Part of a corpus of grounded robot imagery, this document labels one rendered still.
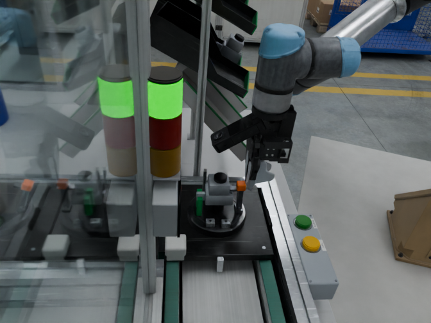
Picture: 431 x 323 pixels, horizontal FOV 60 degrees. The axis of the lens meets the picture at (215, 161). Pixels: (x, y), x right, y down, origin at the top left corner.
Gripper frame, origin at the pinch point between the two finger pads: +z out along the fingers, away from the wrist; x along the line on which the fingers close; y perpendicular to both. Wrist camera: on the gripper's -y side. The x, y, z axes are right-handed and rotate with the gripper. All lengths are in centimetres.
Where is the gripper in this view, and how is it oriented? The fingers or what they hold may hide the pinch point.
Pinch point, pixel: (247, 183)
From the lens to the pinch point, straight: 86.5
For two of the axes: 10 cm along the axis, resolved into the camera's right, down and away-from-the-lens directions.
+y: 9.9, 0.2, 1.0
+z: -0.8, 8.0, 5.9
